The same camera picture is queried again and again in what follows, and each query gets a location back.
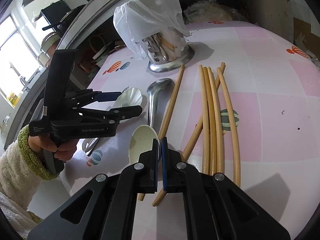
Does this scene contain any cream ceramic spoon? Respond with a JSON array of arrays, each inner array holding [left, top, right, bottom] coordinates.
[[129, 125, 160, 164]]

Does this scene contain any large steel spoon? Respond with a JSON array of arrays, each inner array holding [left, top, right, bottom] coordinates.
[[146, 78, 173, 131]]

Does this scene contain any person's left hand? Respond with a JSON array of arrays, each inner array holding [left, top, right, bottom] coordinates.
[[28, 134, 79, 161]]

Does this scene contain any small steel spoon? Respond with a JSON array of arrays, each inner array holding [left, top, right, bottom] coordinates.
[[82, 138, 100, 153]]

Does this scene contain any lone bamboo chopstick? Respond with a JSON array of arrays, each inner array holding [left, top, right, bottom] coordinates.
[[137, 64, 185, 201]]

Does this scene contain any crossing bamboo chopstick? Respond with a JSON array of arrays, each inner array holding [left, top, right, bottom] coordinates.
[[151, 62, 226, 207]]

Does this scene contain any cream fleece left sleeve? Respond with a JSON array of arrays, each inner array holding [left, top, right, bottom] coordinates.
[[0, 126, 58, 239]]

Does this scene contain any bamboo chopstick rightmost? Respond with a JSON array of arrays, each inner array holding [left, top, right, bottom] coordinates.
[[216, 67, 241, 187]]

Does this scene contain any steel utensil holder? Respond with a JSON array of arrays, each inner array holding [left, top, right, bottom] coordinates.
[[142, 27, 195, 73]]

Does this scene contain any black wok on stove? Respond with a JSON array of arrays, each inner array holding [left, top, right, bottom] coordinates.
[[42, 4, 85, 36]]

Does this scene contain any white plastic bag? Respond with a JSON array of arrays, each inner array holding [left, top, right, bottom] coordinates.
[[113, 0, 190, 60]]

